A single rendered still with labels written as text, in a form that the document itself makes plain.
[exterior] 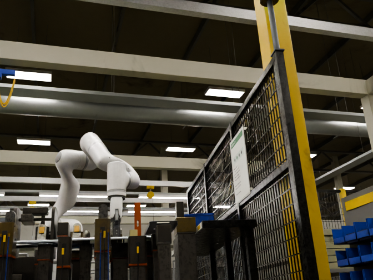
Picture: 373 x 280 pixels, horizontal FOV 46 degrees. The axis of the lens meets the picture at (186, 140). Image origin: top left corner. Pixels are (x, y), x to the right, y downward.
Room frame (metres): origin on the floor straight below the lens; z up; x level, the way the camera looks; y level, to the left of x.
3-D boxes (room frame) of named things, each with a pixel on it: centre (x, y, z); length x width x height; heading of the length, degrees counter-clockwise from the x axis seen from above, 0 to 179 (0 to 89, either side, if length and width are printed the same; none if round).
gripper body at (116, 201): (1.89, 0.32, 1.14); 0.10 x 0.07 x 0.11; 11
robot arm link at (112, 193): (1.89, 0.32, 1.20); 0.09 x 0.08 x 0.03; 11
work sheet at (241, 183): (1.89, -0.24, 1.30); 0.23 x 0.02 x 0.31; 11
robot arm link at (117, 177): (1.89, 0.32, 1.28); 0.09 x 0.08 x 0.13; 132
